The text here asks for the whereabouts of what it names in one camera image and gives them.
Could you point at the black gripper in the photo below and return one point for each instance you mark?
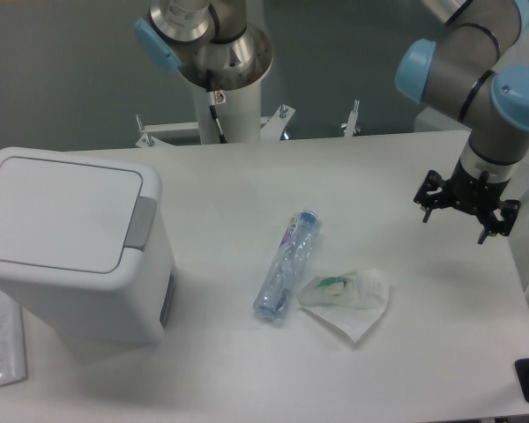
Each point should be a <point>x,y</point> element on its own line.
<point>476,196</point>

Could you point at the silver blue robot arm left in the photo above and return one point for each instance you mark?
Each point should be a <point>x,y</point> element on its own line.
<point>212,45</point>

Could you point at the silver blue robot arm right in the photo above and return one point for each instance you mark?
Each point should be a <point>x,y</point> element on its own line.
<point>456,78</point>

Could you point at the white plastic trash can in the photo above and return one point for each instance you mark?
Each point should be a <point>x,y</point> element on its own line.
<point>128,303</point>

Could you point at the white trash can lid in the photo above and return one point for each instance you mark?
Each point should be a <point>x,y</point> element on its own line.
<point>65,216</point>

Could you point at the crumpled white tissue wrapper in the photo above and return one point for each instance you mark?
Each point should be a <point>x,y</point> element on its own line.
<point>350,303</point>

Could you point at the crushed clear plastic bottle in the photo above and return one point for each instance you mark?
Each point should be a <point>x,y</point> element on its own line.
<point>287,266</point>

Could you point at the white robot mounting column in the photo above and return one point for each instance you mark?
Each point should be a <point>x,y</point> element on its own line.
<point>238,111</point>

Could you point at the laminated paper sheet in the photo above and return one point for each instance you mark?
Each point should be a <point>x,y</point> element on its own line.
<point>13,362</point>

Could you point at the white metal frame with bolts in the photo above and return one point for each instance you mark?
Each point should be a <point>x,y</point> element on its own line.
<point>273,128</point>

